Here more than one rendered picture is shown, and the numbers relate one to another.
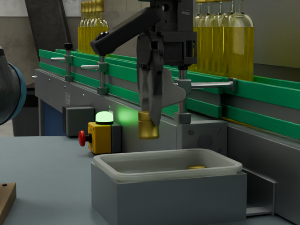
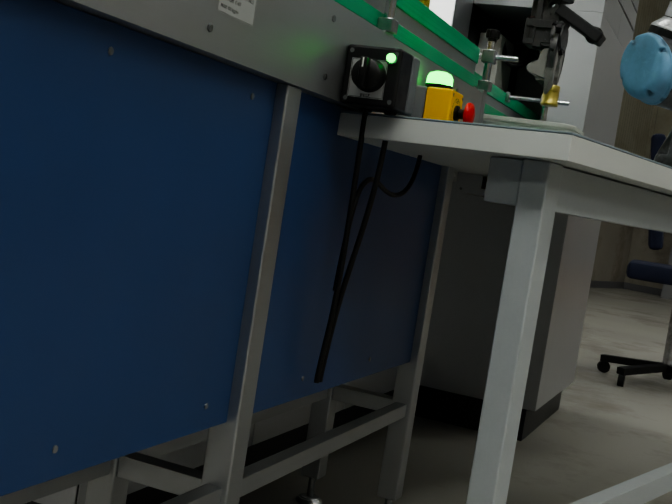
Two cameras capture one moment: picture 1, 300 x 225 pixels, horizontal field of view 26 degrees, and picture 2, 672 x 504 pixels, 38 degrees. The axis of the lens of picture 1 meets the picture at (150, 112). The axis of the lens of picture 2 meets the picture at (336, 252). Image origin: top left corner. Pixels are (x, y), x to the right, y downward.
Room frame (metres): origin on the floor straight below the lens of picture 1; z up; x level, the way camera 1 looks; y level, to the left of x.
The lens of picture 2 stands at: (2.93, 1.08, 0.64)
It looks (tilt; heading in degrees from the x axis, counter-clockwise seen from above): 4 degrees down; 221
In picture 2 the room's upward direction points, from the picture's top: 9 degrees clockwise
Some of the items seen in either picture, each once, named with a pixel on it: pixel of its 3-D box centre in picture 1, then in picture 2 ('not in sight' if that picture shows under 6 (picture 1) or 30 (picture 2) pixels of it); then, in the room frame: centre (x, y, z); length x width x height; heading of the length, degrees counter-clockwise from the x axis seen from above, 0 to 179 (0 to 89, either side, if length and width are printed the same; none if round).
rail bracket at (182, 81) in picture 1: (194, 89); (477, 59); (1.22, -0.08, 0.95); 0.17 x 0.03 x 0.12; 109
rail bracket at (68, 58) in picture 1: (61, 63); not in sight; (2.21, 0.30, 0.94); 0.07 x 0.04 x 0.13; 109
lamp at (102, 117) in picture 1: (104, 117); (439, 80); (1.61, 0.11, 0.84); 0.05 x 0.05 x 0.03
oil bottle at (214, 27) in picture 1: (224, 63); not in sight; (1.40, -0.16, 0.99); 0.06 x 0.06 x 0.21; 19
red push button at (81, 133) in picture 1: (85, 138); (463, 114); (1.59, 0.16, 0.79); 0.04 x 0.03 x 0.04; 19
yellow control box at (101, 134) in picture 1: (103, 138); (436, 112); (1.61, 0.12, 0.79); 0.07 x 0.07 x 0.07; 19
